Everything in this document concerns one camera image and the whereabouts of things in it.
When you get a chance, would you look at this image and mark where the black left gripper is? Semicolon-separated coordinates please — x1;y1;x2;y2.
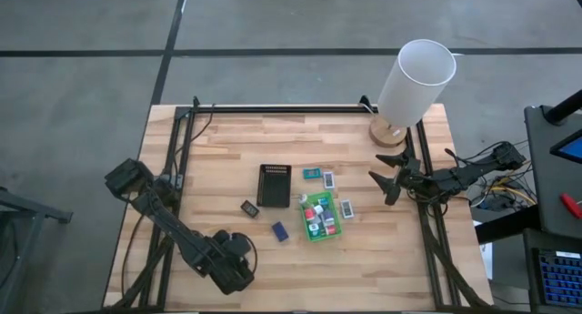
199;230;256;296

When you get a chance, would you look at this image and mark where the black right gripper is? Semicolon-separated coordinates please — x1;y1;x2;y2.
367;153;426;207

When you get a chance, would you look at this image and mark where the black digital display module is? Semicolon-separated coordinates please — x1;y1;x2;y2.
240;199;261;219

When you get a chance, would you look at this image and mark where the white shade wooden table lamp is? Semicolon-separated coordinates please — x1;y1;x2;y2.
368;38;457;148

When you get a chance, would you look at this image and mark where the green plastic basket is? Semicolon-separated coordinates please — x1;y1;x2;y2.
298;190;343;242

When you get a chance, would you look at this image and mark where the navy blue flat box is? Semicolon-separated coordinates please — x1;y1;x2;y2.
271;220;290;243

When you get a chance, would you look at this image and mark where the black plastic basket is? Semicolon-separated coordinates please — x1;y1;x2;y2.
256;163;293;209

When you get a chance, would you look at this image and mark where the black cart beam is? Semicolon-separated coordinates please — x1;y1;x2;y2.
475;206;543;245

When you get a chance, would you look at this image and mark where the white paper sheet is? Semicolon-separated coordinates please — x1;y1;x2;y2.
472;218;495;281

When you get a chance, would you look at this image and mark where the grey equipment cart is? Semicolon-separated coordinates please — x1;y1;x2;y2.
524;103;582;240

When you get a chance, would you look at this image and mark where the blue screen tablet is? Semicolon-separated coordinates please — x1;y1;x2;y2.
549;128;582;166

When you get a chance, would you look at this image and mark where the black pole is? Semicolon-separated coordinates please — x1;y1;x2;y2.
544;88;582;125

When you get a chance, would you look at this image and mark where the backlit black keyboard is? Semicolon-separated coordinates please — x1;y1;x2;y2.
537;248;582;309

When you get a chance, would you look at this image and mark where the grey metal stand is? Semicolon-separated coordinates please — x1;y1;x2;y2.
0;186;73;314

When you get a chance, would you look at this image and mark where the brown cable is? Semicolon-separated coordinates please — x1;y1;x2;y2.
121;208;146;301

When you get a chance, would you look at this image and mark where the yellow and black cable bundle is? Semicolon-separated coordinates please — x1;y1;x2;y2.
467;157;540;214

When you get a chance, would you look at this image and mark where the black aluminium rig frame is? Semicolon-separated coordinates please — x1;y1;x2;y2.
108;95;495;313

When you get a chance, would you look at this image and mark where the red handled tool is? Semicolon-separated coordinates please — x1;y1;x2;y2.
560;193;582;220

